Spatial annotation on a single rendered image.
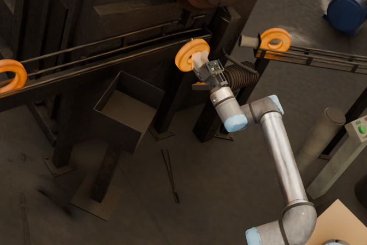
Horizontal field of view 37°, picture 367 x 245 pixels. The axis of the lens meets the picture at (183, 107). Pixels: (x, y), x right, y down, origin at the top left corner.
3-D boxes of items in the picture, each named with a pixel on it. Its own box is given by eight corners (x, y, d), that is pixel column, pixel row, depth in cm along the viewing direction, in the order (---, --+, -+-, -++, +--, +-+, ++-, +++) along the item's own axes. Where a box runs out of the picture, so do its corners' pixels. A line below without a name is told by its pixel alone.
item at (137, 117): (63, 211, 258) (93, 108, 208) (88, 172, 277) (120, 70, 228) (102, 231, 257) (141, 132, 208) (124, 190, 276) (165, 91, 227)
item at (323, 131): (277, 169, 319) (320, 109, 283) (291, 162, 326) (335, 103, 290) (291, 185, 314) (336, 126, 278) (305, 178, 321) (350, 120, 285)
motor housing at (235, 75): (186, 130, 317) (218, 63, 281) (214, 120, 330) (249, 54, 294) (199, 147, 312) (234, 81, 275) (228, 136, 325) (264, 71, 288)
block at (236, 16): (201, 42, 284) (217, 5, 267) (213, 39, 288) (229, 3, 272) (213, 56, 279) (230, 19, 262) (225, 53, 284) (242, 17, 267)
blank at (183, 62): (179, 43, 223) (183, 48, 221) (209, 34, 231) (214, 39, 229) (171, 70, 234) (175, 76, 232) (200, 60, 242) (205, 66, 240)
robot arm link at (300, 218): (322, 233, 183) (274, 86, 228) (285, 244, 185) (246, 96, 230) (329, 247, 191) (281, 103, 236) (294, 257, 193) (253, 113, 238)
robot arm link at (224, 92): (226, 103, 229) (208, 108, 223) (221, 93, 230) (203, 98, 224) (238, 93, 222) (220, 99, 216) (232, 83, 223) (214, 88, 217)
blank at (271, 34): (262, 54, 286) (263, 59, 284) (255, 32, 276) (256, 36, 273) (292, 47, 283) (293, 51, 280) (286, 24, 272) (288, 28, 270)
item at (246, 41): (237, 41, 281) (241, 32, 277) (254, 44, 282) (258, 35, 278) (238, 49, 277) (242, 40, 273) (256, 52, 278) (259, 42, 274)
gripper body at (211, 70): (218, 57, 225) (232, 83, 222) (208, 68, 232) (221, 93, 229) (203, 61, 220) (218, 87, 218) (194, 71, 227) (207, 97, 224)
